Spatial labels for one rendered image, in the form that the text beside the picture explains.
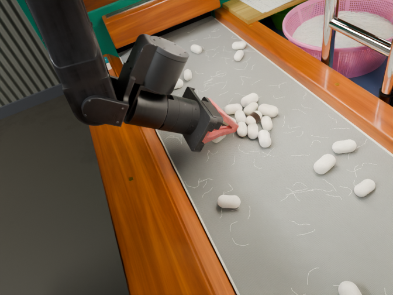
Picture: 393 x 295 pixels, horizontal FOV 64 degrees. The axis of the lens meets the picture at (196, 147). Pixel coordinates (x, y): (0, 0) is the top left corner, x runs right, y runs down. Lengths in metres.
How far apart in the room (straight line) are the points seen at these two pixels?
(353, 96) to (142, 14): 0.53
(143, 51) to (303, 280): 0.34
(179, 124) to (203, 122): 0.04
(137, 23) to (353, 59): 0.51
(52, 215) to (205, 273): 1.35
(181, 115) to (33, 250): 1.28
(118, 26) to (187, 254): 0.60
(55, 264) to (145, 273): 1.12
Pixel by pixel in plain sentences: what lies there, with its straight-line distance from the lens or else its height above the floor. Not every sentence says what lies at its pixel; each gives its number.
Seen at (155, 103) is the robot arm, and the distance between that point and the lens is 0.45.
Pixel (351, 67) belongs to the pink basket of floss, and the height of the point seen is 0.71.
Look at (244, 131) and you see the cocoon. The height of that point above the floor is 0.75.
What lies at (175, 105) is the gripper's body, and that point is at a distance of 0.47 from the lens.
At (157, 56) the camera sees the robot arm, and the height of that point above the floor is 0.95.
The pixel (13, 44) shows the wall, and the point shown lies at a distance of 2.41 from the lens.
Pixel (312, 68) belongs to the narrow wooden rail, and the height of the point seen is 0.76.
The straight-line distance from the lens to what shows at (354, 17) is 0.92.
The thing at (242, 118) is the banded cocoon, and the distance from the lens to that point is 0.58.
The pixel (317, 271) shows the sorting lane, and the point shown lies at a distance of 0.44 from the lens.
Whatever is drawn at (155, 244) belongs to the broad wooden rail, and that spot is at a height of 0.77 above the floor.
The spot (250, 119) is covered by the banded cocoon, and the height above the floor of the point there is 0.76.
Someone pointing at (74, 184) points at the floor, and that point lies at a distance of 1.77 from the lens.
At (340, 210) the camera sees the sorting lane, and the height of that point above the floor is 0.74.
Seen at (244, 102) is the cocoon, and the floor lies 0.76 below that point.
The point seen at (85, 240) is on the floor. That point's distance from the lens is 1.52.
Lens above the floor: 1.14
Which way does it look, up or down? 45 degrees down
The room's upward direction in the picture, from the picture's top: 18 degrees counter-clockwise
